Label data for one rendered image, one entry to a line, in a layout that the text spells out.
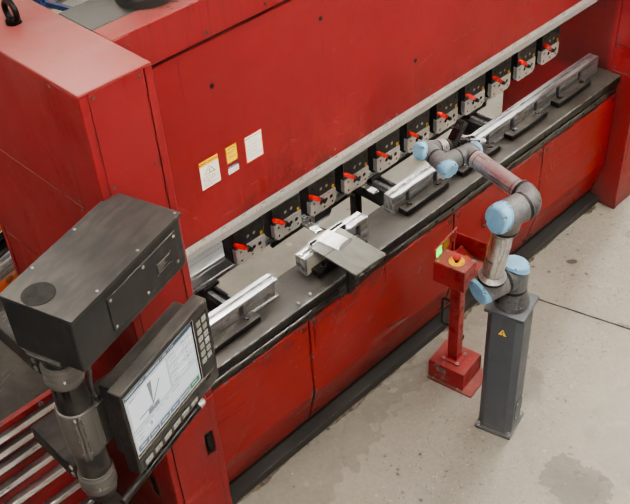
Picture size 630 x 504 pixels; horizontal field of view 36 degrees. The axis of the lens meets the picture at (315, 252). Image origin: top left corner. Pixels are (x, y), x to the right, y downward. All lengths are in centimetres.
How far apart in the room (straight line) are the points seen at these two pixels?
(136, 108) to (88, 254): 45
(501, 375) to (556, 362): 70
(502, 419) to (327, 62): 189
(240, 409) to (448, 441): 109
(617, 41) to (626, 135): 55
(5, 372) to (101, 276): 130
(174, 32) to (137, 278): 82
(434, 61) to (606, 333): 181
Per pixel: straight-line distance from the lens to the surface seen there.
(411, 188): 446
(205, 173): 341
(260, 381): 405
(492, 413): 458
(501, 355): 429
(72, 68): 284
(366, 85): 389
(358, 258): 401
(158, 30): 304
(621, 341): 519
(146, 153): 291
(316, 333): 417
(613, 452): 470
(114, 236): 274
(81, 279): 263
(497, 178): 382
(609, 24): 549
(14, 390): 377
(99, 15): 310
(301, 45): 353
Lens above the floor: 362
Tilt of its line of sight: 40 degrees down
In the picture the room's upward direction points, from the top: 4 degrees counter-clockwise
